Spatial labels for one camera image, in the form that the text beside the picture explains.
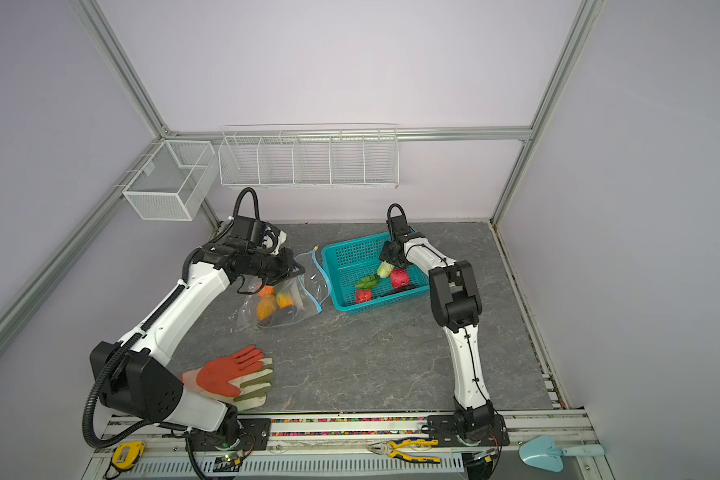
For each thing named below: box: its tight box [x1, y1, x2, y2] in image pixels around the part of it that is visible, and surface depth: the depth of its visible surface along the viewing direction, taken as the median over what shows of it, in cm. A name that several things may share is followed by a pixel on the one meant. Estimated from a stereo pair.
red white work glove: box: [180, 345, 274, 412], surface depth 84 cm
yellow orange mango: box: [256, 295, 277, 321], surface depth 92 cm
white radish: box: [377, 260, 395, 278], surface depth 103 cm
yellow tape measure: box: [112, 441, 146, 471], surface depth 71 cm
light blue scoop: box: [518, 435, 605, 473], surface depth 72 cm
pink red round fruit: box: [391, 268, 410, 289], surface depth 98 cm
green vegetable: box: [356, 274, 380, 290], surface depth 101 cm
